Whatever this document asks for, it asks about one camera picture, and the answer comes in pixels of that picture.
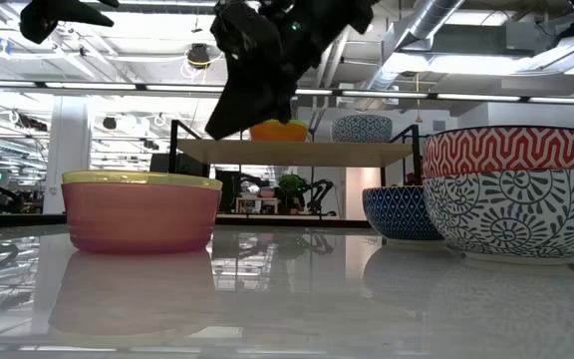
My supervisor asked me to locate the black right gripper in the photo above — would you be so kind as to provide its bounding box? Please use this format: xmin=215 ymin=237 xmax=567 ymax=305
xmin=204 ymin=0 xmax=379 ymax=142

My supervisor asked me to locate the orange plastic bowl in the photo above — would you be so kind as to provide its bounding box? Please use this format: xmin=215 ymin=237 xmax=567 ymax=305
xmin=249 ymin=118 xmax=310 ymax=143

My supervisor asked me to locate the blue geometric bowl orange-dotted inside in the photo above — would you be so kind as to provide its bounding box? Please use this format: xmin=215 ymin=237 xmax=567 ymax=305
xmin=330 ymin=114 xmax=395 ymax=145

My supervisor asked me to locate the yellow-green plastic bowl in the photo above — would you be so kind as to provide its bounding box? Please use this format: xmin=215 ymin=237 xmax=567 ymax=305
xmin=61 ymin=170 xmax=224 ymax=191

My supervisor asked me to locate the blue diamond bowl yellow-dotted inside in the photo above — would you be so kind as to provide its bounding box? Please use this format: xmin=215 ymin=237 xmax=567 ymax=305
xmin=362 ymin=185 xmax=446 ymax=246

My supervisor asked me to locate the pink plastic bowl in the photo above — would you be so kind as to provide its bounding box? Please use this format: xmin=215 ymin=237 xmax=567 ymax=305
xmin=61 ymin=181 xmax=222 ymax=254

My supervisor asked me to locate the red zigzag bowl striped inside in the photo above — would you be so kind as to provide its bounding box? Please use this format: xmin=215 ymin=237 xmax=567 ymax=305
xmin=423 ymin=125 xmax=574 ymax=180

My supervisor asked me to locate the white bowl dark swirl pattern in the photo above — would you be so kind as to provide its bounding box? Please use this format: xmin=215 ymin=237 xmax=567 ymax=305
xmin=423 ymin=168 xmax=574 ymax=266

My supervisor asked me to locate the long ceiling light strip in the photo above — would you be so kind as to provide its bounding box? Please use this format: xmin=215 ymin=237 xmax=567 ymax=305
xmin=0 ymin=79 xmax=574 ymax=107

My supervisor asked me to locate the black ceiling-mounted device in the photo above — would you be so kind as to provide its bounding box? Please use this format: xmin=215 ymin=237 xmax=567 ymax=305
xmin=185 ymin=43 xmax=212 ymax=70

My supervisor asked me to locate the background green plant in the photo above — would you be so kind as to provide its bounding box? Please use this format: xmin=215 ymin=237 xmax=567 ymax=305
xmin=275 ymin=173 xmax=309 ymax=203

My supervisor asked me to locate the small background wooden table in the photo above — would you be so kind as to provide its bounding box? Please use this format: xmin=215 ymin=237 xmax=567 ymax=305
xmin=235 ymin=196 xmax=282 ymax=215

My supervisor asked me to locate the white building column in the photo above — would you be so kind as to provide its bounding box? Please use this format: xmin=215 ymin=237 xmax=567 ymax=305
xmin=42 ymin=96 xmax=93 ymax=215

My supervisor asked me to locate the wooden shelf black metal frame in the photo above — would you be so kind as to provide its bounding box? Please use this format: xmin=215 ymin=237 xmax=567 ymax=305
xmin=168 ymin=119 xmax=424 ymax=188

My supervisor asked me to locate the silver spiral ventilation duct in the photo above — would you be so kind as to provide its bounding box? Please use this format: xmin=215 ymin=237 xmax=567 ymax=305
xmin=361 ymin=0 xmax=467 ymax=109

